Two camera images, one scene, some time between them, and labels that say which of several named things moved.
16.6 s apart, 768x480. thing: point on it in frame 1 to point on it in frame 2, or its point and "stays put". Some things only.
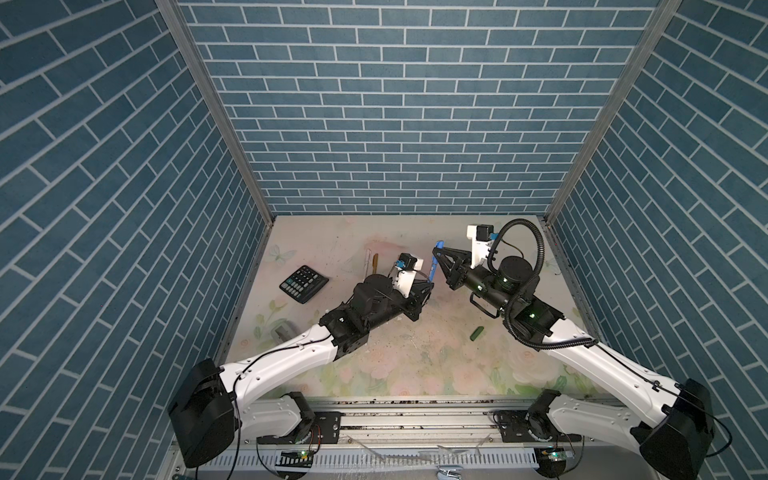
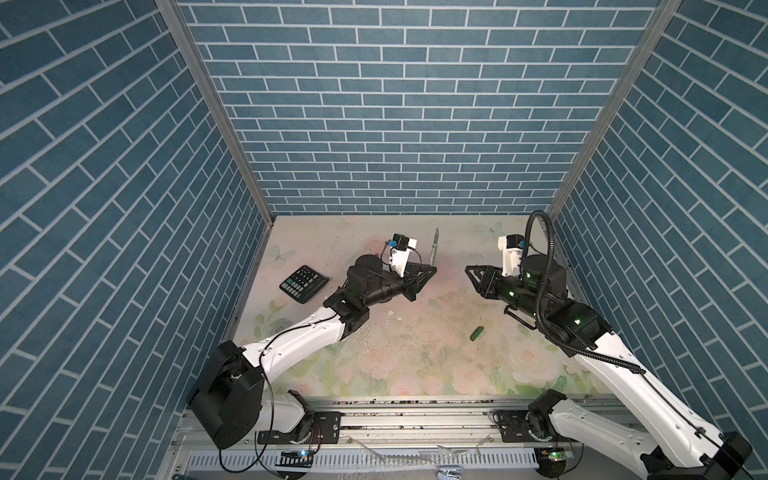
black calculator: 303,283 stays put
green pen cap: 476,333 stays put
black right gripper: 460,271 to 488,280
